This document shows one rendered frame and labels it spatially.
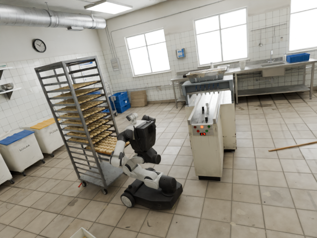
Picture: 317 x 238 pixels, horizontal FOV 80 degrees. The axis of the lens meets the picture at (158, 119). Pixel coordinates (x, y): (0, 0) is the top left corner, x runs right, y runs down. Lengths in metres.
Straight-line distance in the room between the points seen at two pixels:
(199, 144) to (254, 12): 4.33
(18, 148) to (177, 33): 4.90
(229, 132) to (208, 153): 0.73
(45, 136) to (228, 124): 3.63
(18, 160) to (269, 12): 6.44
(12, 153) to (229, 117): 3.77
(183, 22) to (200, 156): 4.47
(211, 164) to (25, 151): 3.42
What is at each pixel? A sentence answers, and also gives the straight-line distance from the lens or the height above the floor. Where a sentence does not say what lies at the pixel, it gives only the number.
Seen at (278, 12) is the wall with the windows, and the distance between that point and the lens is 6.06.
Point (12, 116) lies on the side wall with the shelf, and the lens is 5.07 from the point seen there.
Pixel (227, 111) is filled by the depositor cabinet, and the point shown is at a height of 0.72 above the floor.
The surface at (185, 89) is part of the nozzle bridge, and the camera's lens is 2.91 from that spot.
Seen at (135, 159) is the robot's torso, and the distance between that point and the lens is 2.30.
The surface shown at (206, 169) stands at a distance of 2.60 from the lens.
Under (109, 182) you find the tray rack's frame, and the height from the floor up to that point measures 0.15.
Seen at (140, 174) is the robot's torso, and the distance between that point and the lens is 2.46.
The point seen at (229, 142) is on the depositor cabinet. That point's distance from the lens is 3.16.
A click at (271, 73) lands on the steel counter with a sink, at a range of 5.51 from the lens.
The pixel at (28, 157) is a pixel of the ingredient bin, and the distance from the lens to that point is 4.50.
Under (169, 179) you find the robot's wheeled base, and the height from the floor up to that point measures 0.35.
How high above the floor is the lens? 1.73
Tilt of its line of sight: 19 degrees down
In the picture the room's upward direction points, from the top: 12 degrees counter-clockwise
